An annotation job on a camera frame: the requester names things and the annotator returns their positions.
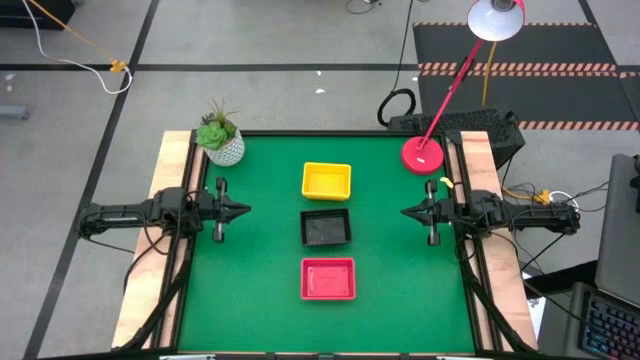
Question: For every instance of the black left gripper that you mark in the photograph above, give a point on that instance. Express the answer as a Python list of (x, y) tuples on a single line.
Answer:
[(210, 207)]

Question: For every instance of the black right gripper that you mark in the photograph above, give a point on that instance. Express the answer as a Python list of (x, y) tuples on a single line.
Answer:
[(447, 212)]

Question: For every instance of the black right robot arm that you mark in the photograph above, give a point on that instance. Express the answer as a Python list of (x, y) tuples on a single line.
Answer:
[(530, 217)]

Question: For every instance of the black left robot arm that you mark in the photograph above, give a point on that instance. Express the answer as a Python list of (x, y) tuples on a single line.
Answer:
[(125, 215)]

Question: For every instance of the yellow tag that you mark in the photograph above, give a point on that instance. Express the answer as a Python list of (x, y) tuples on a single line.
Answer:
[(446, 182)]

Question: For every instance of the red desk lamp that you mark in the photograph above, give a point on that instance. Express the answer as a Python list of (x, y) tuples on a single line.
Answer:
[(422, 157)]

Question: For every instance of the succulent in white patterned pot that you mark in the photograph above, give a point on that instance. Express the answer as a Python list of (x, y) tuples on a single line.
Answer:
[(225, 150)]

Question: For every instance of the black perforated box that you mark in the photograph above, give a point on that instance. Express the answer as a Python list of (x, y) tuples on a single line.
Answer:
[(465, 120)]

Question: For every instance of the wooden side board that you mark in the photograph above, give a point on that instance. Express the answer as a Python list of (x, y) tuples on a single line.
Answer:
[(505, 280), (150, 300)]

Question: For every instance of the black mat with hazard stripes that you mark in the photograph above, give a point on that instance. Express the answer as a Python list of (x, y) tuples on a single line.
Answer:
[(550, 95)]

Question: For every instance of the grey laptop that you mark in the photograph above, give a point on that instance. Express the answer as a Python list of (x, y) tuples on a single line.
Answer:
[(617, 235)]

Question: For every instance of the laptop with backlit keyboard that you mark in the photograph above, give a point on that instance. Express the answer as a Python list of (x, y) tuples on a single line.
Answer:
[(610, 330)]

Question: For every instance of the grey metal foot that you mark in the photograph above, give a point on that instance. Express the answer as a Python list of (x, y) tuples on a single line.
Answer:
[(12, 111)]

